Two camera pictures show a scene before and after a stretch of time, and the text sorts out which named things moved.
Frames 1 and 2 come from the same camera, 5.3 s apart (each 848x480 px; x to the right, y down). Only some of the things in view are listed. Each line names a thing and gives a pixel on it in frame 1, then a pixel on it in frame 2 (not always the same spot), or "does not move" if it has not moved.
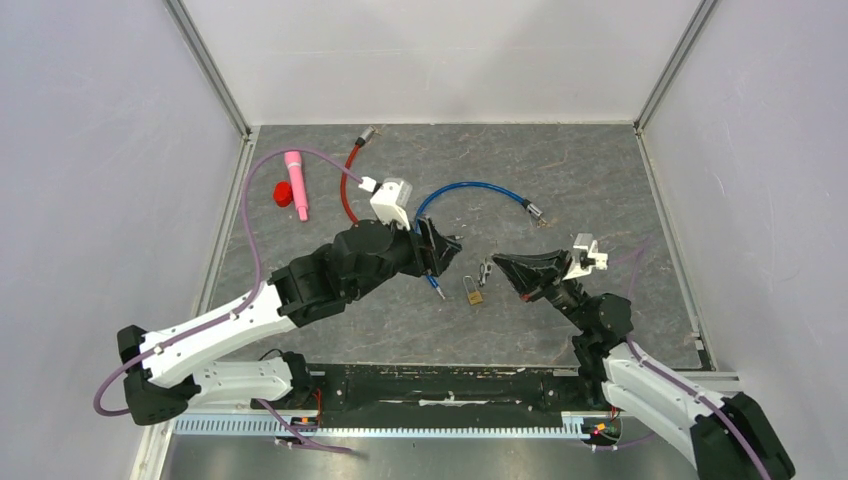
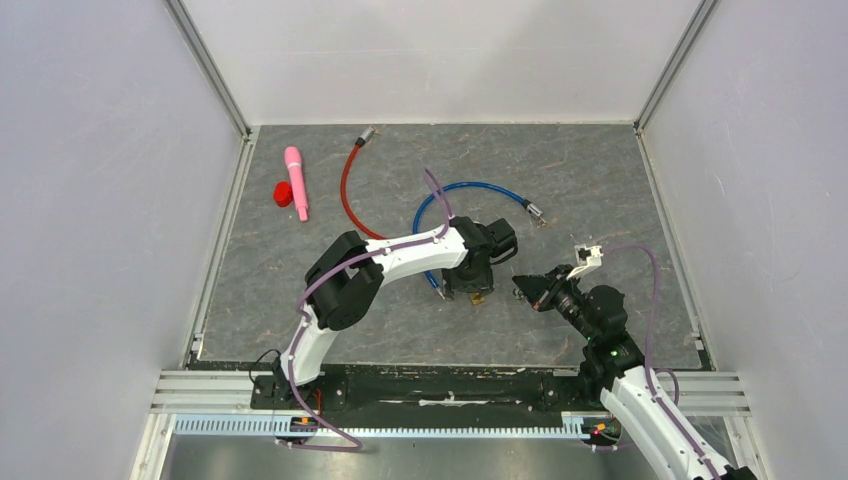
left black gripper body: x=419 y=258 -> x=466 y=281
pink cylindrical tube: x=294 y=163 does not move
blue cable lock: x=534 y=211 does not move
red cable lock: x=366 y=132 does not move
